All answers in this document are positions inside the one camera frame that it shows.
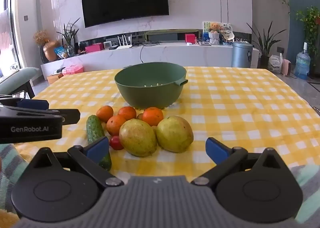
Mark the blue water jug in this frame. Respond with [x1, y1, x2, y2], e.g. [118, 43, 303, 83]
[294, 42, 311, 80]

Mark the colourful picture board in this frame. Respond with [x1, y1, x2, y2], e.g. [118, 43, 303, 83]
[203, 21, 232, 41]

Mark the glass sliding door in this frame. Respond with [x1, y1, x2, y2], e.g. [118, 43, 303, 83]
[0, 0, 24, 73]

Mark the magenta box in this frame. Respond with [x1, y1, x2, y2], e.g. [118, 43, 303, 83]
[85, 43, 104, 53]

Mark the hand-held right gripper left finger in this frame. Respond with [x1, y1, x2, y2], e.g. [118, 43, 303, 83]
[30, 137, 125, 187]

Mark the dried flower bunch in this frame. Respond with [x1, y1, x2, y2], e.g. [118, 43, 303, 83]
[33, 30, 49, 46]

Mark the beige hat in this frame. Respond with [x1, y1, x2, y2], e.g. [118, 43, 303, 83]
[221, 28, 235, 43]

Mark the white router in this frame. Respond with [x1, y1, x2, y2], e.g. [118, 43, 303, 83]
[116, 34, 133, 50]

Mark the potted long-leaf plant in jar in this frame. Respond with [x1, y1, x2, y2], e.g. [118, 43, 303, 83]
[56, 17, 81, 57]

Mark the green upholstered chair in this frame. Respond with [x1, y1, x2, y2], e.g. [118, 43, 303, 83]
[0, 67, 40, 98]

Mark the orange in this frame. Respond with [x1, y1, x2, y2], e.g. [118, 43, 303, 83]
[142, 107, 164, 127]
[106, 115, 127, 136]
[117, 106, 137, 121]
[96, 105, 114, 123]

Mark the red cherry tomato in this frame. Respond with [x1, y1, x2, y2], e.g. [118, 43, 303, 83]
[110, 136, 125, 151]

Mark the green cucumber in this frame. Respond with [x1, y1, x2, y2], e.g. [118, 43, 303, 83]
[86, 115, 112, 171]

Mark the leafy pothos plant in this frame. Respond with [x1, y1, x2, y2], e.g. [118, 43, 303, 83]
[295, 6, 320, 63]

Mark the white marble television cabinet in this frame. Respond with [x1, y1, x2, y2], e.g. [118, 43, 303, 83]
[40, 43, 259, 81]

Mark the white plastic bag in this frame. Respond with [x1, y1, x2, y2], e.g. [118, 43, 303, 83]
[268, 53, 284, 73]

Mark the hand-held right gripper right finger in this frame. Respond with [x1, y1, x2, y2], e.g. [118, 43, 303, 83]
[191, 137, 290, 187]

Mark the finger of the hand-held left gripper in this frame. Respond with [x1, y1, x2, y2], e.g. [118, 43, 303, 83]
[0, 106, 81, 126]
[0, 95, 50, 111]

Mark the blue snack bag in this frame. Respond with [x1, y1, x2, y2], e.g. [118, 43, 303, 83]
[54, 46, 68, 59]

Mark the blue-grey pedal trash can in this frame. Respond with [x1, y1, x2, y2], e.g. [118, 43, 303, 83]
[231, 41, 253, 68]

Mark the yellow checkered tablecloth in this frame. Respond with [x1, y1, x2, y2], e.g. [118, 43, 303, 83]
[14, 66, 320, 186]

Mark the pink storage box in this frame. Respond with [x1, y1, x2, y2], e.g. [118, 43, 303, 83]
[62, 64, 84, 76]

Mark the pink small appliance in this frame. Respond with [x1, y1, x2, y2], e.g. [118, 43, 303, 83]
[281, 58, 292, 76]

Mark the green colander bowl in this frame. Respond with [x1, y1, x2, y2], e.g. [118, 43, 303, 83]
[114, 62, 188, 109]

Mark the floor plant in black pot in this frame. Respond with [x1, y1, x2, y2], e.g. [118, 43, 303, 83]
[246, 21, 288, 69]

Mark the copper vase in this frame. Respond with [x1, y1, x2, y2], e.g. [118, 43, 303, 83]
[43, 41, 60, 62]

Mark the orange cardboard box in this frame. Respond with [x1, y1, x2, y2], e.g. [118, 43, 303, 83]
[47, 73, 63, 84]

